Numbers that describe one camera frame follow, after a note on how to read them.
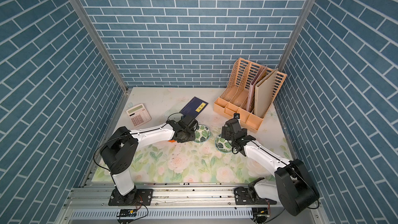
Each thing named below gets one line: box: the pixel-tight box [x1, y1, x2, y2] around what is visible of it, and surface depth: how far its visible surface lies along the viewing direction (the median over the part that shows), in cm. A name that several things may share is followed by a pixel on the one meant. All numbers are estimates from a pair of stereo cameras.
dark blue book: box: [179, 96, 209, 119], surface depth 111 cm
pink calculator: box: [125, 103, 152, 128], surface depth 104 cm
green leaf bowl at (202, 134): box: [194, 123, 211, 144], surface depth 96 cm
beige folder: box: [253, 68, 279, 119], surface depth 88 cm
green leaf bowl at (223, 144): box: [214, 134, 233, 153], surface depth 91 cm
